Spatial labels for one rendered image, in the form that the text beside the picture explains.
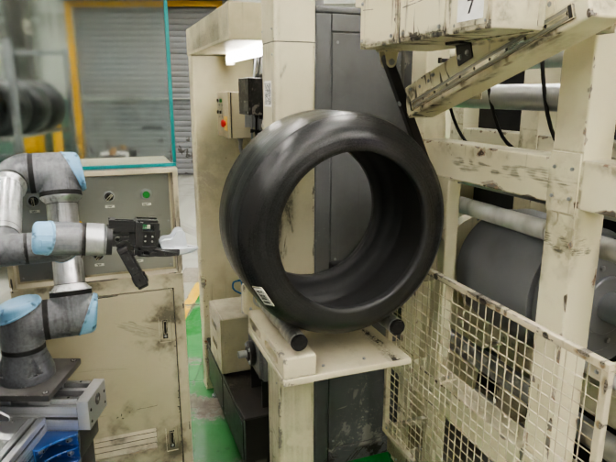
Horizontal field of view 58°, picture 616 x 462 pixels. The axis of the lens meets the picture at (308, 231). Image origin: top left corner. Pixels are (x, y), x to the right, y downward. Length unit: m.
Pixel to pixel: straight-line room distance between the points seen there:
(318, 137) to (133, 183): 0.87
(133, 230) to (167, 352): 0.86
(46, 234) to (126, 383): 0.95
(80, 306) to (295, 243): 0.65
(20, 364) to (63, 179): 0.53
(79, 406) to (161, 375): 0.48
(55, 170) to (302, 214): 0.73
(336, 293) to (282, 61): 0.70
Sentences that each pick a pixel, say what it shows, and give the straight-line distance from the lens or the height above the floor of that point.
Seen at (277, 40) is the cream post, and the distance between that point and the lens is 1.68.
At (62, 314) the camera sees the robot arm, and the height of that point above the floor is 0.91.
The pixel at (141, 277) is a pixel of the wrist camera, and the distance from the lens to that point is 1.38.
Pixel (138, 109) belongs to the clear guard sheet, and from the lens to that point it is 1.96.
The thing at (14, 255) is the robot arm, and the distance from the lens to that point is 1.45.
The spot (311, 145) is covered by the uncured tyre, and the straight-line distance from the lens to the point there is 1.31.
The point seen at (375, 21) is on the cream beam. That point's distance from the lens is 1.67.
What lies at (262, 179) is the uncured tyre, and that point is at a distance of 1.30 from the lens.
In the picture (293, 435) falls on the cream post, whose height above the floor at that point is 0.38.
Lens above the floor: 1.51
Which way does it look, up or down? 14 degrees down
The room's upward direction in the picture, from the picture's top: straight up
